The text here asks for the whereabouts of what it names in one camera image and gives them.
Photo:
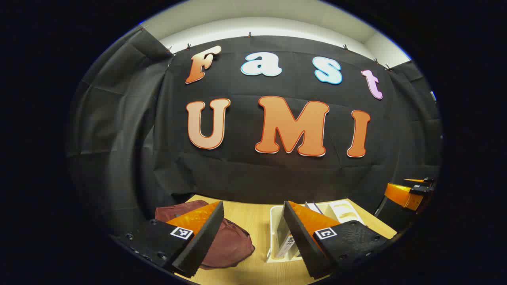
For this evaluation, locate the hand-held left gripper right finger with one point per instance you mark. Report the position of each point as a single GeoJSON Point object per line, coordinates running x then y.
{"type": "Point", "coordinates": [303, 245]}

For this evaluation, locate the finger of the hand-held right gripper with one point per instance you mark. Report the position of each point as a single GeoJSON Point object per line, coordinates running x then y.
{"type": "Point", "coordinates": [422, 181]}
{"type": "Point", "coordinates": [402, 196]}

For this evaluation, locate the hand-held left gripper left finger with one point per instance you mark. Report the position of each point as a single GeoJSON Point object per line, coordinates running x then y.
{"type": "Point", "coordinates": [200, 245]}

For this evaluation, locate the white portrait cover book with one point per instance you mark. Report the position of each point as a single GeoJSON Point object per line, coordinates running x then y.
{"type": "Point", "coordinates": [285, 244]}

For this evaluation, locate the dark red schoolbag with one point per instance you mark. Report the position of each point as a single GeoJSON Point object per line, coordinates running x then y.
{"type": "Point", "coordinates": [229, 245]}

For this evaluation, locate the night scene cover book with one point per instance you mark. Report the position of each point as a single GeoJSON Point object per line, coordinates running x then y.
{"type": "Point", "coordinates": [313, 208]}

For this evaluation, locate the white bookshelf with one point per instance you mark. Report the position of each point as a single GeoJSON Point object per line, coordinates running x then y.
{"type": "Point", "coordinates": [346, 211]}

